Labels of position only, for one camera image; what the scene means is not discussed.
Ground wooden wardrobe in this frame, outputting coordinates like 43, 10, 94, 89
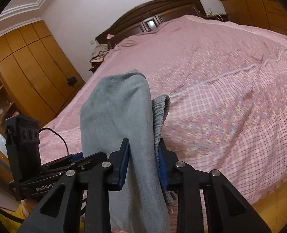
0, 21, 85, 134

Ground grey fleece pants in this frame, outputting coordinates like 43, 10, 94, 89
80, 70, 177, 232

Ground wooden drawer cabinet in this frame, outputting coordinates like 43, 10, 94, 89
221, 0, 287, 36

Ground dark wooden headboard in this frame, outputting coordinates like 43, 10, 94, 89
95, 0, 207, 49

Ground pile of clothes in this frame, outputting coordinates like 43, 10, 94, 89
89, 42, 109, 73

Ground pink floral bedspread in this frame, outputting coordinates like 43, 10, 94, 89
39, 15, 287, 208

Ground black cable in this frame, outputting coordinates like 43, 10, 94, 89
37, 127, 70, 157

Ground yellow floor mat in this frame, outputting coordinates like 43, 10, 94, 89
0, 203, 32, 232

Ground black wardrobe handle device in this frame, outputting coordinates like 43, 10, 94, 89
67, 77, 77, 86

